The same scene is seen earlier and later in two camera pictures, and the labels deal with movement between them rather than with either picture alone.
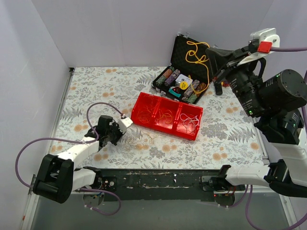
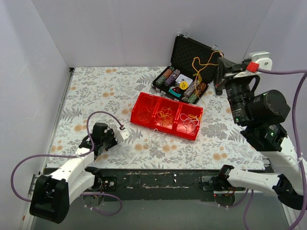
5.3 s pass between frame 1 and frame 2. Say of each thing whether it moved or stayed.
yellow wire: moved
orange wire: stayed
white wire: stayed
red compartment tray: stayed
